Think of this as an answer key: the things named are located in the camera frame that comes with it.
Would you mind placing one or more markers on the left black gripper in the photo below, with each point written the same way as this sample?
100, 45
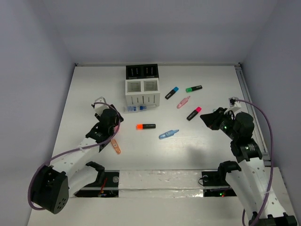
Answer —
116, 120

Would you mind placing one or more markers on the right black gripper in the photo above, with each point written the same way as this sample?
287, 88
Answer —
211, 119

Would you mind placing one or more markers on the pink cap black highlighter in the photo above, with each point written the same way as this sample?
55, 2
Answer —
194, 113

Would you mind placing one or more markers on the clear bottle blue cap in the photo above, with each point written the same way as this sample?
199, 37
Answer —
138, 108

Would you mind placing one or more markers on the orange cap black highlighter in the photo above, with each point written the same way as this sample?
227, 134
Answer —
145, 126

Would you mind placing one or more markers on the green cap black highlighter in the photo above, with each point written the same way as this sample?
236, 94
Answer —
191, 89

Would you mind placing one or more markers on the blue cap black highlighter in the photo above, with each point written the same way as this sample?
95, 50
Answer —
171, 93

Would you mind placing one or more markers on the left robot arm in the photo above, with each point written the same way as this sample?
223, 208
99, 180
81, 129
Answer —
65, 174

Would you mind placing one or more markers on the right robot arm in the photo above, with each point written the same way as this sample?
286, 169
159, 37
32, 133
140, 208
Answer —
247, 175

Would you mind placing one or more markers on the orange correction tape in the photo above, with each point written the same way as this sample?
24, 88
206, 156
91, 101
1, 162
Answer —
115, 146

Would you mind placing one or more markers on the pink correction tape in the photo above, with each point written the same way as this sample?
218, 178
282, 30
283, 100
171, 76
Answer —
183, 102

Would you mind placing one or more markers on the blue correction tape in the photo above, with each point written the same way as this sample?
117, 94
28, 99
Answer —
167, 134

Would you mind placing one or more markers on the white slotted container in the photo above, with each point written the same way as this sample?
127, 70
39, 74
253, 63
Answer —
142, 92

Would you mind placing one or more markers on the black slotted container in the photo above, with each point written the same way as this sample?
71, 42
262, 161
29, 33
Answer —
142, 71

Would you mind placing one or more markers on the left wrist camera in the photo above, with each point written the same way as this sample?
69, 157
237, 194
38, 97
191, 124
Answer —
99, 105

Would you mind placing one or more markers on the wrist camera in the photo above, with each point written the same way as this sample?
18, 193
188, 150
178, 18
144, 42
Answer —
235, 105
99, 105

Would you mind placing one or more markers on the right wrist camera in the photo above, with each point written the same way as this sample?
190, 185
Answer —
235, 105

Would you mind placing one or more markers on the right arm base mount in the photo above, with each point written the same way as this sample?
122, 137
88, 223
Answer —
214, 182

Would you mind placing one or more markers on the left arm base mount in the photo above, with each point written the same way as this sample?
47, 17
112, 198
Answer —
106, 184

